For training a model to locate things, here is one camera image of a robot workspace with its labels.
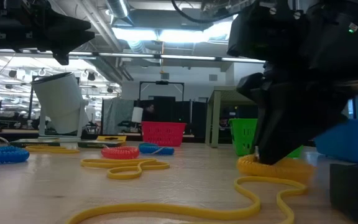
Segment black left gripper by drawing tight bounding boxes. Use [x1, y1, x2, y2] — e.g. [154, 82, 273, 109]
[0, 0, 96, 67]

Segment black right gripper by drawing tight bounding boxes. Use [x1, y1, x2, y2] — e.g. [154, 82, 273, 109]
[236, 60, 358, 166]

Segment yellow coil keychain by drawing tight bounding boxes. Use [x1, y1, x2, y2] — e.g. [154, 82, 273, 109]
[237, 154, 316, 185]

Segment yellow rubber band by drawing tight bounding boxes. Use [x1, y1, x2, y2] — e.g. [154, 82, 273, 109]
[80, 158, 171, 180]
[65, 175, 308, 224]
[25, 145, 81, 155]

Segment red coil keychain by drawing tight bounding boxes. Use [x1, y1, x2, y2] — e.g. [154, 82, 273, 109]
[101, 146, 140, 161]

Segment blue coil keychain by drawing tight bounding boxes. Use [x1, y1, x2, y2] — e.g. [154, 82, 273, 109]
[0, 145, 30, 166]
[138, 142, 175, 156]

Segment red plastic basket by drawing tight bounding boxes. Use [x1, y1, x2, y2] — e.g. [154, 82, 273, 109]
[140, 121, 187, 147]

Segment green plastic basket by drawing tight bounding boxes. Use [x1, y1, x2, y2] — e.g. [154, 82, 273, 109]
[227, 118, 305, 159]

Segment white tilted bin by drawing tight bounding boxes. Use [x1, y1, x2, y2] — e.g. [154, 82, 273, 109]
[30, 72, 90, 143]

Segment blue plastic basket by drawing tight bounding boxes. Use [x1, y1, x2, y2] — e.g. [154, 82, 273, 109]
[313, 119, 358, 165]

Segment gray hanging cloth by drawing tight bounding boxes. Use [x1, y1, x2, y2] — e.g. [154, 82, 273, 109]
[101, 97, 135, 136]

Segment black partition panels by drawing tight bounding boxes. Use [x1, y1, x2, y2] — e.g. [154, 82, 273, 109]
[134, 95, 209, 138]

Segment white sign board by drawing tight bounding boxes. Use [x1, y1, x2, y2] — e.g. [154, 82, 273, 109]
[131, 106, 144, 124]

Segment long ceiling light bar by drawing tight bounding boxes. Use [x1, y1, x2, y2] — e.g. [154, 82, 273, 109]
[0, 49, 266, 65]

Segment silver round air duct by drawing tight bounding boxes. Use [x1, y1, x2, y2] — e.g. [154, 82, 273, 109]
[106, 0, 132, 19]

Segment yellow hanging power cord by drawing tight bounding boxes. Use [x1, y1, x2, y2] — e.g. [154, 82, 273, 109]
[159, 40, 167, 75]

